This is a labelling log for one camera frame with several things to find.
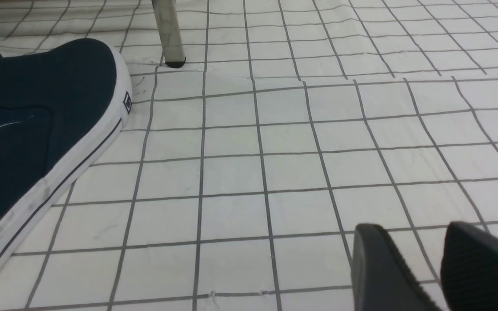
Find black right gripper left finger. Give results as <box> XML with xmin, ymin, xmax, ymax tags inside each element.
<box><xmin>351</xmin><ymin>224</ymin><xmax>440</xmax><ymax>311</ymax></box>

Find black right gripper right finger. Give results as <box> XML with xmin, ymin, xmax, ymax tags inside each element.
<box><xmin>441</xmin><ymin>221</ymin><xmax>498</xmax><ymax>311</ymax></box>

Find silver metal shoe rack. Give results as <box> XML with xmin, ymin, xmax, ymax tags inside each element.
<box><xmin>152</xmin><ymin>0</ymin><xmax>186</xmax><ymax>69</ymax></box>

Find navy slip-on shoe right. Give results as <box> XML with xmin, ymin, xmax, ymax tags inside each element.
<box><xmin>0</xmin><ymin>38</ymin><xmax>132</xmax><ymax>269</ymax></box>

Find white grid tablecloth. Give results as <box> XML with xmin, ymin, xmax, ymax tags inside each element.
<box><xmin>0</xmin><ymin>0</ymin><xmax>498</xmax><ymax>311</ymax></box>

